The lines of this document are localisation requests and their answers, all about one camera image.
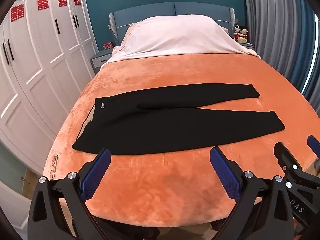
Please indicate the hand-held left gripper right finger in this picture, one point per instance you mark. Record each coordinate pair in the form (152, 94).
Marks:
(225, 171)

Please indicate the thin-framed eyeglasses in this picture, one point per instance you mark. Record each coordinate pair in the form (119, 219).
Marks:
(53, 172)

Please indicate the blue padded headboard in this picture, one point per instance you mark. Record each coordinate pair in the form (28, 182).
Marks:
(150, 11)

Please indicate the black pants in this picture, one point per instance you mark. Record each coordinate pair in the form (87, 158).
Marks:
(175, 127)

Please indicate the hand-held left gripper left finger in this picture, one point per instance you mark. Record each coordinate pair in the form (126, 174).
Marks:
(96, 173)

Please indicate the doll in red dress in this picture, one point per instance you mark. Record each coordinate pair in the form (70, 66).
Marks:
(243, 33)
(237, 31)

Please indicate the white panelled wardrobe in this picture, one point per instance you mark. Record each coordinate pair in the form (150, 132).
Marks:
(37, 67)

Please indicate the blue nightstand with dolls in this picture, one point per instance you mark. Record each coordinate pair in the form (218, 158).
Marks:
(250, 46)

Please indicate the orange plush blanket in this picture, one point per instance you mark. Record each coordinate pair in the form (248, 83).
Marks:
(155, 180)

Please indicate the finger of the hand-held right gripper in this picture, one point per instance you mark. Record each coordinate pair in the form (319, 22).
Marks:
(283, 153)
(314, 143)

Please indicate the blue nightstand with drawer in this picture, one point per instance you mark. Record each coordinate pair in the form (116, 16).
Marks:
(100, 60)

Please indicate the white door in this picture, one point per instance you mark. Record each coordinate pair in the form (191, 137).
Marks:
(12, 205)

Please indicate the grey curtain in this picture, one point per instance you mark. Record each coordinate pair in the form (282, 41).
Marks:
(280, 35)

